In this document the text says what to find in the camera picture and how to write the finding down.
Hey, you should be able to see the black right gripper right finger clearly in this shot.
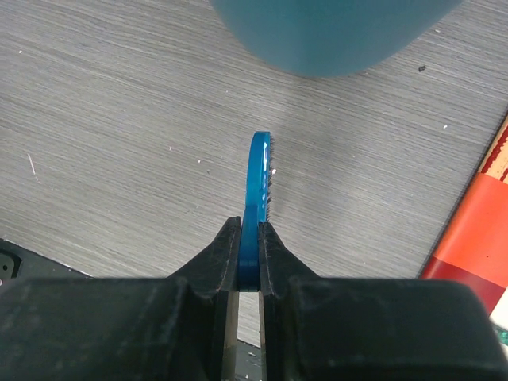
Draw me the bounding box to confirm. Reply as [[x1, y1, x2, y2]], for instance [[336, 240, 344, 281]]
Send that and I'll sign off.
[[258, 223, 507, 380]]

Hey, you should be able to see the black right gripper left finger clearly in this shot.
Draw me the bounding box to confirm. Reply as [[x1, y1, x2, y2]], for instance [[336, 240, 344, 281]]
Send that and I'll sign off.
[[1, 217, 241, 380]]

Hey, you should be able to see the blue hand brush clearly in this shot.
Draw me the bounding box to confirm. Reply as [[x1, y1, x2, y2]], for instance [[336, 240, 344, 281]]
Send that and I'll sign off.
[[237, 131, 272, 292]]

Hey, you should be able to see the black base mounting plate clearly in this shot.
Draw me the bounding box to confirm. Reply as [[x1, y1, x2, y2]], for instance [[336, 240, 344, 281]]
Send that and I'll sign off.
[[1, 239, 92, 294]]

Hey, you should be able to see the colourful striped placemat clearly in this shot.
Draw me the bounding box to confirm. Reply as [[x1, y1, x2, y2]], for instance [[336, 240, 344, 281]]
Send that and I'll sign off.
[[420, 121, 507, 344]]

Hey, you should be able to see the teal plastic waste bin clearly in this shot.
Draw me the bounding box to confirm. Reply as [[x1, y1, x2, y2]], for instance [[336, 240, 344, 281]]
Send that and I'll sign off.
[[210, 0, 459, 77]]

